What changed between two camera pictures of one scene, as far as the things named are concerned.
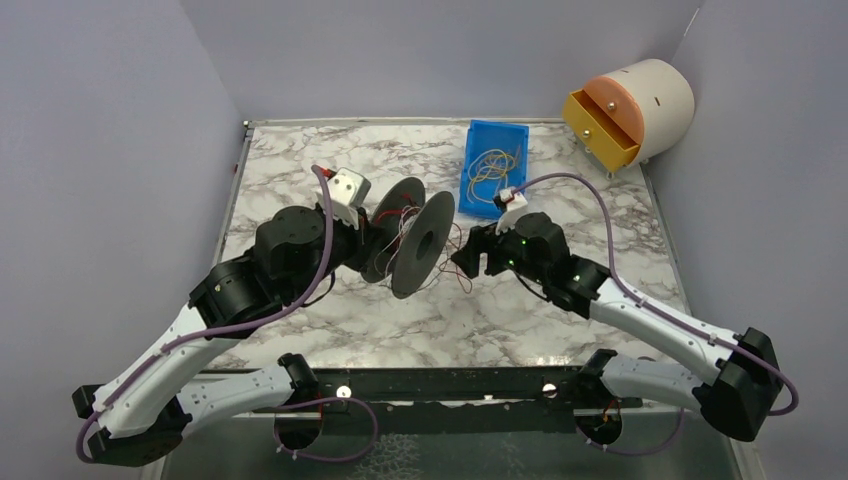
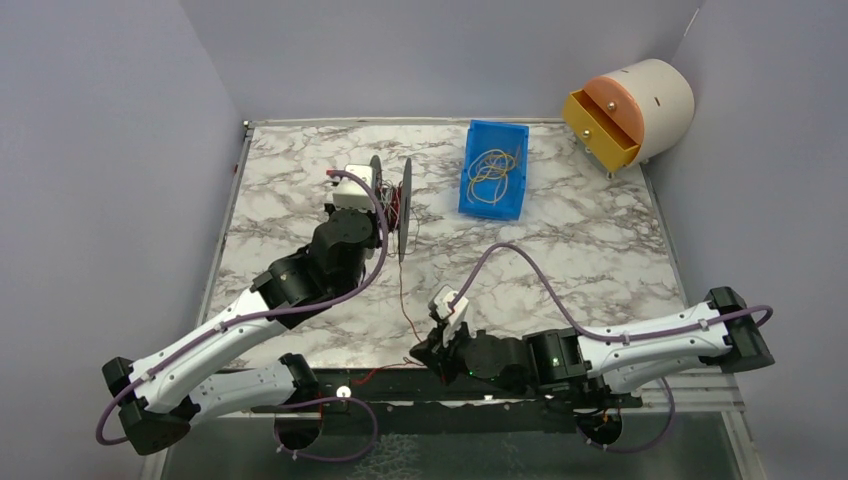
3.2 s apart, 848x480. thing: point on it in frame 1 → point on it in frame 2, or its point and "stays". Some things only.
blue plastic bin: [496, 159] stays
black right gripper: [480, 248] → [436, 348]
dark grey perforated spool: [411, 232] → [405, 206]
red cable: [447, 265] → [395, 205]
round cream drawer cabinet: [631, 116] stays
